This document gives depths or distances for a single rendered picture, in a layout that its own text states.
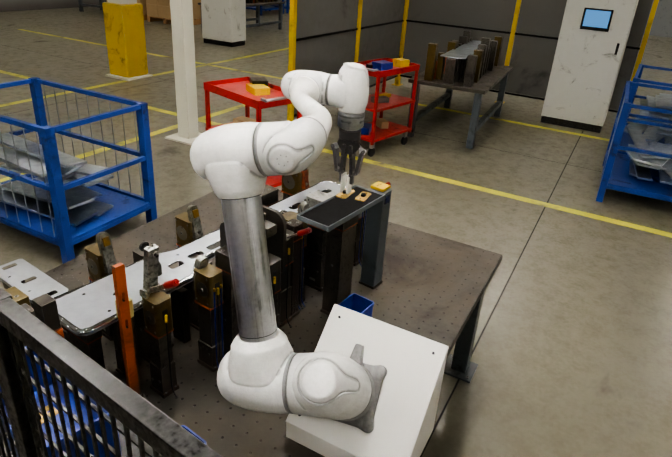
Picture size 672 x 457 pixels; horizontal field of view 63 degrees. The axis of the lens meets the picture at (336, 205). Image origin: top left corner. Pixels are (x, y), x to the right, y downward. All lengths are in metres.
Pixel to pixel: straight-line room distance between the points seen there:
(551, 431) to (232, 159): 2.16
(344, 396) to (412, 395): 0.27
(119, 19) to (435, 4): 4.81
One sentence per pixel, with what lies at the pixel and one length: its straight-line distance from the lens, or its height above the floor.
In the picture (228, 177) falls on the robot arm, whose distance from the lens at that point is 1.32.
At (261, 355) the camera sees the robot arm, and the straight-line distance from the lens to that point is 1.44.
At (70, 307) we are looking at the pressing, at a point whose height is 1.00.
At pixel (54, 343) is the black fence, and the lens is 0.75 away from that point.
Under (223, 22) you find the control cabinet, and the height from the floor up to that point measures 0.49.
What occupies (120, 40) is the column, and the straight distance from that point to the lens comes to 9.13.
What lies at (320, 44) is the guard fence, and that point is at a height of 0.94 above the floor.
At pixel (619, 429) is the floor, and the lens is 3.14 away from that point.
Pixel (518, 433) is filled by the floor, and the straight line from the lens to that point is 2.90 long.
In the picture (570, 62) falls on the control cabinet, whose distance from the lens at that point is 8.03.
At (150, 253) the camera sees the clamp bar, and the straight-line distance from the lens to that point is 1.60.
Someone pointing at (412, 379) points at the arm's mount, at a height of 0.94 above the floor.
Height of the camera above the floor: 1.99
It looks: 25 degrees down
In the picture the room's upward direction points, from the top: 4 degrees clockwise
